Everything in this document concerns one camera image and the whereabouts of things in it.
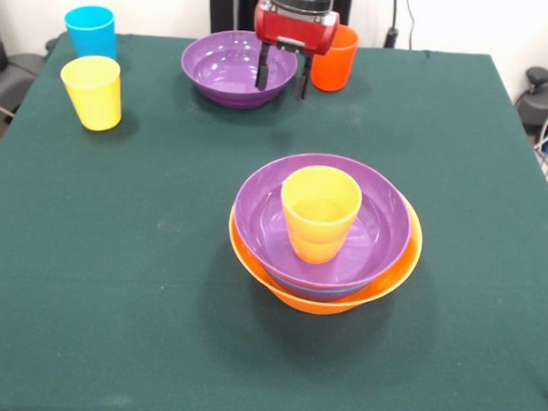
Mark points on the blue cup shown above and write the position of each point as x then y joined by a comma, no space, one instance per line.
92,34

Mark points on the large orange bowl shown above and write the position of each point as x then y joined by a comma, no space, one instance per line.
249,259

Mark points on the black floor base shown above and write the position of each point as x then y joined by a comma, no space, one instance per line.
547,99

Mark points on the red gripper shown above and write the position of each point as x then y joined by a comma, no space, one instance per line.
295,33

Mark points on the large blue bowl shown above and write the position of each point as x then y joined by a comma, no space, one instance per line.
320,290

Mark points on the dark green tablecloth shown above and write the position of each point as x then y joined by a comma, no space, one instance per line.
113,344

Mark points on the yellow cup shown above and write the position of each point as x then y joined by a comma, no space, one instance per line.
94,93

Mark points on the orange cup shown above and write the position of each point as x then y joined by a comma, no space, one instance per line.
321,226

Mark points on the red cup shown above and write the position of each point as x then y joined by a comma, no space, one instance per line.
337,67

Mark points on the purple bowl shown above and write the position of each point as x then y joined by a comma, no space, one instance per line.
225,71
382,228

